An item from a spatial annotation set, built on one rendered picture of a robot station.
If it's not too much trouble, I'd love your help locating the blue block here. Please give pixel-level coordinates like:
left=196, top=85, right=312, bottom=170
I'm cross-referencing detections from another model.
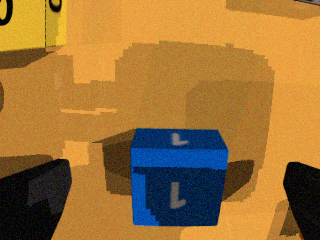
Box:
left=129, top=128, right=228, bottom=227

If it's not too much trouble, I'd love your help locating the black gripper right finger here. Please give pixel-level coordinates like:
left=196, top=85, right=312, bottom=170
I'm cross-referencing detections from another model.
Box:
left=283, top=161, right=320, bottom=240

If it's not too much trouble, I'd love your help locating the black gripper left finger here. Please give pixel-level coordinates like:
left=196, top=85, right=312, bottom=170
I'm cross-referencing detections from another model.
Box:
left=0, top=159, right=72, bottom=240

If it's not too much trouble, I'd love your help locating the yellow block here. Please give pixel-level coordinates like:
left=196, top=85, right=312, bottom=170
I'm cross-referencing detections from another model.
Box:
left=0, top=0, right=67, bottom=52

